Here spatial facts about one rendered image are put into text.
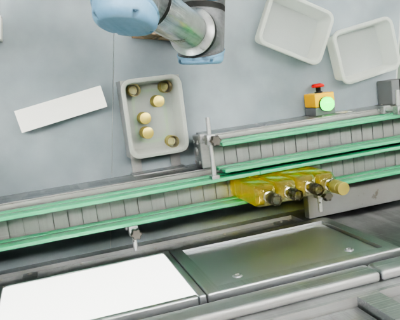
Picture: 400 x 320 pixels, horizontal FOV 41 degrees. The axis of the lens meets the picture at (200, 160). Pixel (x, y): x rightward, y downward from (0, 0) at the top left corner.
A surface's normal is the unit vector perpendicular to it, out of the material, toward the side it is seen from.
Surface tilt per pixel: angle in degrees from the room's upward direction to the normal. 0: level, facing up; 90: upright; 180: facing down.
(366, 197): 0
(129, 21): 79
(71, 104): 0
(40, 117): 0
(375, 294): 90
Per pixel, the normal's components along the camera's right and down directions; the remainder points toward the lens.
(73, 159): 0.29, 0.11
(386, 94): -0.95, 0.16
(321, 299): -0.12, -0.98
